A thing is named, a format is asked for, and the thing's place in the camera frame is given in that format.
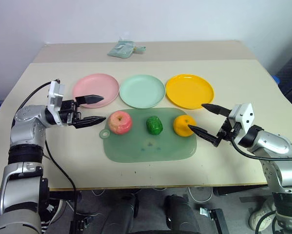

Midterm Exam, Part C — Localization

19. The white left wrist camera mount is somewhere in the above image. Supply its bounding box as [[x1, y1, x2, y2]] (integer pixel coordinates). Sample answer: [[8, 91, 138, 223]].
[[46, 79, 66, 113]]

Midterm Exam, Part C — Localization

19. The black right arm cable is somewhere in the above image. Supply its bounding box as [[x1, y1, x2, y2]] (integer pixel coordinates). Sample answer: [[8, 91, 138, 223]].
[[230, 136, 292, 162]]

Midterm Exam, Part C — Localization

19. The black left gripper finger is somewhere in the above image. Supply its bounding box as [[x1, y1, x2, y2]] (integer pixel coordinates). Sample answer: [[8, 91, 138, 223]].
[[75, 94, 105, 106], [74, 116, 107, 130]]

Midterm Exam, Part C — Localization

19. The red apple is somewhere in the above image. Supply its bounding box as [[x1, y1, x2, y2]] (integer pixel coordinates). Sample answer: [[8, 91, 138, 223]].
[[108, 110, 133, 136]]

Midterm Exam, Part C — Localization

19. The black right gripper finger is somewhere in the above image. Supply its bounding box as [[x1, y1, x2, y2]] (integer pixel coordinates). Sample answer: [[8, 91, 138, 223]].
[[201, 103, 232, 117], [187, 124, 221, 148]]

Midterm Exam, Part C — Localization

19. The yellow plate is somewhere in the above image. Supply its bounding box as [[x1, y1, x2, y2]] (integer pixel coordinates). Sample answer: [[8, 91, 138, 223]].
[[165, 74, 215, 110]]

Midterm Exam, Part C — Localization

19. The black woven chair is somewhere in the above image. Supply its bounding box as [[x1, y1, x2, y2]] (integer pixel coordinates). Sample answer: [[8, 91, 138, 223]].
[[274, 50, 292, 98]]

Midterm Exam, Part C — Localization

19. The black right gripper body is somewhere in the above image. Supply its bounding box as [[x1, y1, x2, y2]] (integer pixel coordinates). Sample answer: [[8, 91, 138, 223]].
[[218, 116, 242, 142]]

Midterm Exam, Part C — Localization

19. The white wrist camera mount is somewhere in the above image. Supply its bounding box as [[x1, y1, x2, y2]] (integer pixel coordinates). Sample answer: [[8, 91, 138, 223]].
[[46, 79, 66, 113], [228, 102, 255, 141]]

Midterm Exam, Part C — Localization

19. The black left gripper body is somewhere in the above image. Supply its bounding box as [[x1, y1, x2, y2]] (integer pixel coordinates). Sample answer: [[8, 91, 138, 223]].
[[59, 98, 83, 126]]

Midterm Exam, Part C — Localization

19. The white floor cable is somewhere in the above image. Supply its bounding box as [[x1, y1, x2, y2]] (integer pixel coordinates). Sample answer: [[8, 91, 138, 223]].
[[188, 187, 214, 203]]

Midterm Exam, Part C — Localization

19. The orange fruit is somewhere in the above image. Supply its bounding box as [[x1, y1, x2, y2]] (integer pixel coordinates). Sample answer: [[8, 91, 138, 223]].
[[173, 115, 197, 137]]

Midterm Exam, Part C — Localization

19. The translucent green cutting mat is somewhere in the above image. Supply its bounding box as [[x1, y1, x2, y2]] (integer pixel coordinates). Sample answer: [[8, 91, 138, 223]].
[[99, 107, 198, 164]]

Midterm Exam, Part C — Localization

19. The metal bracket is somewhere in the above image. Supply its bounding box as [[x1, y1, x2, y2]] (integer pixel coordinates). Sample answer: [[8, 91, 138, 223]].
[[199, 207, 231, 234]]

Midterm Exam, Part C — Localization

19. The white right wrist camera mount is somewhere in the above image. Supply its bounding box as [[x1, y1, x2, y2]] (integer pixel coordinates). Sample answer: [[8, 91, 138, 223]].
[[228, 102, 255, 141]]

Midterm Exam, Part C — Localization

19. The green cloth bundle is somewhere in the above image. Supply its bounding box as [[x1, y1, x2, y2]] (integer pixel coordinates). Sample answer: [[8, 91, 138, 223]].
[[106, 39, 147, 59]]

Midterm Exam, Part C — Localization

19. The green pepper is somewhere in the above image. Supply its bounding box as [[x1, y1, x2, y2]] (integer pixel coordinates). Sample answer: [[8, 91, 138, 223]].
[[145, 116, 164, 136]]

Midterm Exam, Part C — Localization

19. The dark rounded shape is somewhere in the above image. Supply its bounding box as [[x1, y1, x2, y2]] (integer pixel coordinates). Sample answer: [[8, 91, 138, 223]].
[[164, 194, 200, 234], [103, 192, 137, 234]]

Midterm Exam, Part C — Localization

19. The black white patterned shoe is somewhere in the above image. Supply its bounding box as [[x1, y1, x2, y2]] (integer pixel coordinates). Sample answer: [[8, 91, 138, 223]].
[[39, 199, 64, 234]]

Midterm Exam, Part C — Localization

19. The mint green plate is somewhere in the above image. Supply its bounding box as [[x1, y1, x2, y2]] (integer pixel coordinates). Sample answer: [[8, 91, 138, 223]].
[[119, 74, 166, 109]]

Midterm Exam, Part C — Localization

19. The pink plate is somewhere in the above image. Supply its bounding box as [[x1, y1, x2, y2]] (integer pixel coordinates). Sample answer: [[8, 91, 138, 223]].
[[72, 73, 120, 109]]

